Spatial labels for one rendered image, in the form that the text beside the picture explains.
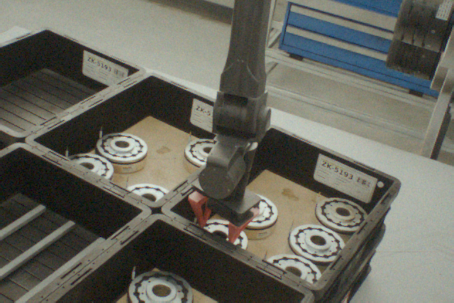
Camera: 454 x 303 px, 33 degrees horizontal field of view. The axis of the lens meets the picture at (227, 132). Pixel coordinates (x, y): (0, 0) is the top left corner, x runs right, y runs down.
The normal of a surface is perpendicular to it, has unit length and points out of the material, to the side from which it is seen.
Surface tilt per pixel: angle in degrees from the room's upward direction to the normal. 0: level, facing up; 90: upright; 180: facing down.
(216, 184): 91
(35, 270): 0
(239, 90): 81
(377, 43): 90
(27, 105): 0
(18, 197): 0
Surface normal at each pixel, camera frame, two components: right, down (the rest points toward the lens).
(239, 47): -0.33, 0.29
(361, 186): -0.50, 0.37
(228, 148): 0.02, -0.83
